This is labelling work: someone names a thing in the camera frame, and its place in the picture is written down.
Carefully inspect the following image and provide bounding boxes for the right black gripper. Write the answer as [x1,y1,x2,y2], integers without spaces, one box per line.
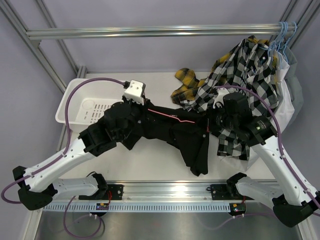
[199,103,239,132]

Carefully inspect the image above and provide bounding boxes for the pink wire hanger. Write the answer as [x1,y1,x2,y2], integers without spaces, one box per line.
[147,106,209,133]

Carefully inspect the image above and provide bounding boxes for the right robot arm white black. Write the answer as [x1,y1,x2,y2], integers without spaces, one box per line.
[207,92,320,228]

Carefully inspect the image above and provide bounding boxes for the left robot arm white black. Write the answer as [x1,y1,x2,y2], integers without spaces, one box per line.
[12,99,150,211]

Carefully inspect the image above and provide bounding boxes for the yellow black plaid shirt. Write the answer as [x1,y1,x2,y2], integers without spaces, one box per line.
[171,36,279,108]

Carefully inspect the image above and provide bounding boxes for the black white checkered shirt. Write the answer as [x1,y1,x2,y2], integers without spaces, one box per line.
[179,38,278,161]

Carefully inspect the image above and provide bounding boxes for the white plastic bin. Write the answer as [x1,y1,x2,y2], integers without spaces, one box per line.
[55,78,125,133]

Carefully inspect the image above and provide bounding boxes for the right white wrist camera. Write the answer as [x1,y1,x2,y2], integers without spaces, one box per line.
[213,87,230,109]

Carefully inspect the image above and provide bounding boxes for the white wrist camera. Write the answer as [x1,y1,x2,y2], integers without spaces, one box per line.
[213,87,230,109]
[124,80,146,106]

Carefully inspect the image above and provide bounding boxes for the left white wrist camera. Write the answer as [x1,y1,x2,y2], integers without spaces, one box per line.
[124,80,146,106]

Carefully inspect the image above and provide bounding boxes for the left aluminium frame post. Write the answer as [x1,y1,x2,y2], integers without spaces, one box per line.
[0,0,88,93]

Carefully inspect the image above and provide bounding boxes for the aluminium frame post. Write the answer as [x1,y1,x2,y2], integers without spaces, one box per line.
[0,0,88,93]
[279,0,320,50]

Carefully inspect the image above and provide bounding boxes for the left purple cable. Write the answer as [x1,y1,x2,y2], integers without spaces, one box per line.
[0,77,130,237]

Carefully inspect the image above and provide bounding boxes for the aluminium front rail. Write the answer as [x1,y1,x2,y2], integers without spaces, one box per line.
[32,181,288,203]

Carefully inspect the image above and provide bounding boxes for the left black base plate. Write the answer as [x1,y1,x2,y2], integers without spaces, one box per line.
[78,183,125,217]

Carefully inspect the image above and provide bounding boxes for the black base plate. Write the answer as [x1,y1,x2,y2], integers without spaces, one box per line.
[78,183,125,217]
[206,183,247,217]

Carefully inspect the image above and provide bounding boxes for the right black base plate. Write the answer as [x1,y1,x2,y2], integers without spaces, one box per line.
[206,183,247,217]

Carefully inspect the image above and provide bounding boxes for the light blue wire hangers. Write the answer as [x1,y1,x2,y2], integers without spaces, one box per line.
[259,21,298,62]

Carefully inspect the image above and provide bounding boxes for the white slotted cable duct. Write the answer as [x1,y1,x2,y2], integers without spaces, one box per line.
[44,202,231,213]

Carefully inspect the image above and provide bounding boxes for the aluminium hanging rail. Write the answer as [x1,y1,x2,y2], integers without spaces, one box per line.
[26,22,298,40]

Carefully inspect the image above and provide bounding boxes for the right aluminium frame post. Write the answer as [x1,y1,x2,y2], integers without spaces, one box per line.
[279,0,320,50]

